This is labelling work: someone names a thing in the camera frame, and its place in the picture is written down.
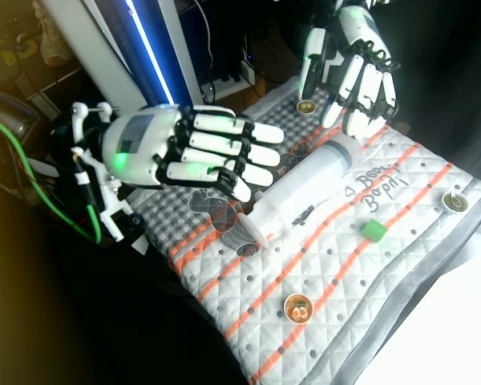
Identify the grey quilt with orange stripes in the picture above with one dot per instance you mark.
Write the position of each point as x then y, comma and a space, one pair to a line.
344, 301

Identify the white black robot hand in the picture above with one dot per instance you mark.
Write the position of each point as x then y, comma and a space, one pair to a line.
136, 144
358, 28

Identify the beige cloth bundle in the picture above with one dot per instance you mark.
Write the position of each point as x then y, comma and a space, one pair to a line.
56, 44

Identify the white pillar with blue light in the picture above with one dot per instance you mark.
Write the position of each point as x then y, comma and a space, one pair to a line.
104, 60

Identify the large clear plastic syringe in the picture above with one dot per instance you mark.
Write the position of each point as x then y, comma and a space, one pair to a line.
304, 180

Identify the green toy block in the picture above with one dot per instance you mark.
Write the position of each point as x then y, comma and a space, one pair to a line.
373, 231

